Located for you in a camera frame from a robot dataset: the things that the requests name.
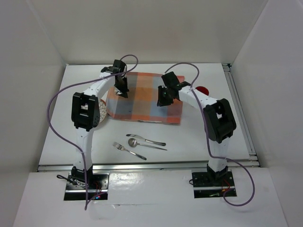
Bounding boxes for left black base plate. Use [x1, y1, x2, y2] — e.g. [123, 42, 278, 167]
[65, 173, 109, 192]

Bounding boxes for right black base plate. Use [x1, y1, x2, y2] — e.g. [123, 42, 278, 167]
[189, 171, 235, 188]

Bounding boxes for silver table knife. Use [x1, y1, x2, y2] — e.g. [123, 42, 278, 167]
[126, 134, 166, 146]

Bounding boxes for aluminium frame rail front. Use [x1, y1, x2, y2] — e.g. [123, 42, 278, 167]
[37, 159, 261, 172]

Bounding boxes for floral patterned ceramic plate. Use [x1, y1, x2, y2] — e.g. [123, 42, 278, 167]
[98, 99, 107, 123]

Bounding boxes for red mug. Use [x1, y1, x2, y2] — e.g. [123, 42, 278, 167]
[196, 86, 209, 96]

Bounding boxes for aluminium frame rail right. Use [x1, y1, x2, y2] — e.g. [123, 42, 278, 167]
[222, 63, 258, 161]

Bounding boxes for purple cable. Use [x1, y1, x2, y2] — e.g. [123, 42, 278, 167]
[46, 54, 139, 210]
[163, 62, 256, 207]

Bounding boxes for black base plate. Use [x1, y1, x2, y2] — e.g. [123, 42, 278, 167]
[65, 173, 109, 192]
[189, 171, 235, 188]

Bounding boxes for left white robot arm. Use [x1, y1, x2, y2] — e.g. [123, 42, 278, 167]
[71, 60, 129, 189]

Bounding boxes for aluminium frame rail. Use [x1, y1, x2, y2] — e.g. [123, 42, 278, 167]
[222, 63, 258, 161]
[37, 159, 261, 172]

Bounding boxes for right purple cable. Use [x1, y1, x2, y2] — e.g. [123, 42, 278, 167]
[163, 62, 256, 207]

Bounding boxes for silver spoon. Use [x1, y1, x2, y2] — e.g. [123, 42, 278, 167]
[128, 138, 166, 150]

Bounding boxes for silver fork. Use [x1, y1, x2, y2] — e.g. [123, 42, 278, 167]
[113, 142, 147, 160]

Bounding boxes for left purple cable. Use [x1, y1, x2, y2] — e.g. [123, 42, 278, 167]
[46, 54, 139, 210]

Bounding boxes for orange checked cloth placemat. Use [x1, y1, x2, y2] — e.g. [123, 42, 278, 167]
[106, 72, 183, 125]

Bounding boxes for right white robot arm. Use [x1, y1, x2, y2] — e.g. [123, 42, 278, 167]
[157, 72, 236, 185]

